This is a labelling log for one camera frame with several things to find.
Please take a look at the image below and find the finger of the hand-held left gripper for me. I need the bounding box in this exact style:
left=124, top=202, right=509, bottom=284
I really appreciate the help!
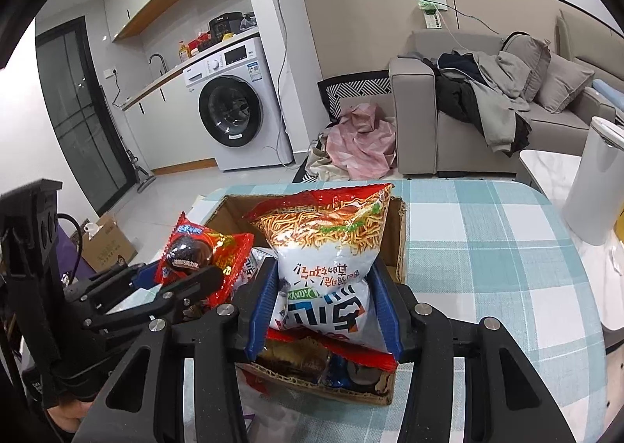
left=63, top=262, right=164, bottom=312
left=80, top=266, right=224, bottom=334

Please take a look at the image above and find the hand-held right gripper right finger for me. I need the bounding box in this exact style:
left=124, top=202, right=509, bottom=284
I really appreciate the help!
left=368, top=265, right=578, bottom=443

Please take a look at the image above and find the red chocolate snack packet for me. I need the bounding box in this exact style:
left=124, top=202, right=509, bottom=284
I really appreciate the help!
left=155, top=211, right=255, bottom=310

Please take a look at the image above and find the blue snack packet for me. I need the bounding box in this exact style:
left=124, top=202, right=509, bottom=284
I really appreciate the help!
left=322, top=358, right=362, bottom=388

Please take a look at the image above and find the pile of clothes on sofa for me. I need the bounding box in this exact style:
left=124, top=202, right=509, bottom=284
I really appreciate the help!
left=434, top=52, right=532, bottom=156

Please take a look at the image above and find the grey floor mop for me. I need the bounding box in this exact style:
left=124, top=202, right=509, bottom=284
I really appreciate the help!
left=128, top=148, right=157, bottom=193

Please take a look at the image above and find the grey hoodie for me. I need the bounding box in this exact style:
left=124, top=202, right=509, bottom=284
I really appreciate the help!
left=453, top=49, right=532, bottom=154

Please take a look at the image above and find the person's left hand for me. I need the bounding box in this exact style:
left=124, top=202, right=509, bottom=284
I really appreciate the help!
left=46, top=399, right=96, bottom=436

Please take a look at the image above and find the white wall power strip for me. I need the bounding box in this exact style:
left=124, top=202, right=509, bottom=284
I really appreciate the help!
left=418, top=0, right=450, bottom=29

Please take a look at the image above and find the checked tablecloth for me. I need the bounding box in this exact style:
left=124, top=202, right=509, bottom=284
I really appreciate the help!
left=183, top=179, right=608, bottom=443

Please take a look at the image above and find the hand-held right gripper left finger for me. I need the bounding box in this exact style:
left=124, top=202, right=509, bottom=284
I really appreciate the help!
left=73, top=258, right=281, bottom=443

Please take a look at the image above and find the black white patterned basket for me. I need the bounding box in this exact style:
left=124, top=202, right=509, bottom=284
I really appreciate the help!
left=318, top=73, right=393, bottom=124

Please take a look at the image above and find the grey pillow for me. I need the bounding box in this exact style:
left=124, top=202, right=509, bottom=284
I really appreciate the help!
left=536, top=52, right=596, bottom=113
left=502, top=32, right=551, bottom=103

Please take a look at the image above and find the pink cloth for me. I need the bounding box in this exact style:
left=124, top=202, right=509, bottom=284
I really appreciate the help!
left=324, top=103, right=397, bottom=181

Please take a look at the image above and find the small cardboard box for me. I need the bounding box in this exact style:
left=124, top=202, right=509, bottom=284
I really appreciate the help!
left=80, top=213, right=138, bottom=273

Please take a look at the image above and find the dark chocolate snack packet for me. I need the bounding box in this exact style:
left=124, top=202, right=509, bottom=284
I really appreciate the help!
left=351, top=365, right=395, bottom=395

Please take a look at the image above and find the light blue cushion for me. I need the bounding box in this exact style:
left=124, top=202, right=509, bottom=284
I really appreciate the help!
left=592, top=78, right=624, bottom=112

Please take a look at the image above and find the brown snack packet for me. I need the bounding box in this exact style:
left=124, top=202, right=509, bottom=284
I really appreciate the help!
left=256, top=338, right=332, bottom=378

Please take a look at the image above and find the white kitchen cabinet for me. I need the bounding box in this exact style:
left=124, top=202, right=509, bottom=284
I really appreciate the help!
left=122, top=28, right=259, bottom=175

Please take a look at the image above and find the white washing machine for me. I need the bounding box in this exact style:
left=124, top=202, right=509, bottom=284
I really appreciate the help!
left=183, top=36, right=294, bottom=173

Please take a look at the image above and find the grey sofa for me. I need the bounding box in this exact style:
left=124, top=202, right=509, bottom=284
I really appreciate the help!
left=388, top=9, right=624, bottom=178

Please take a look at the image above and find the white noodle snack bag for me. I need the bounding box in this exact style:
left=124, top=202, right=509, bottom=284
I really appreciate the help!
left=236, top=248, right=278, bottom=295
left=244, top=184, right=398, bottom=370

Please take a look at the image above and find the white trash bin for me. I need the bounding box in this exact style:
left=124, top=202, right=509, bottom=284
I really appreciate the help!
left=563, top=116, right=624, bottom=246

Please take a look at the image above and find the black framed glass door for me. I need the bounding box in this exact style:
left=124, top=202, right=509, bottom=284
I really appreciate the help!
left=35, top=16, right=137, bottom=217

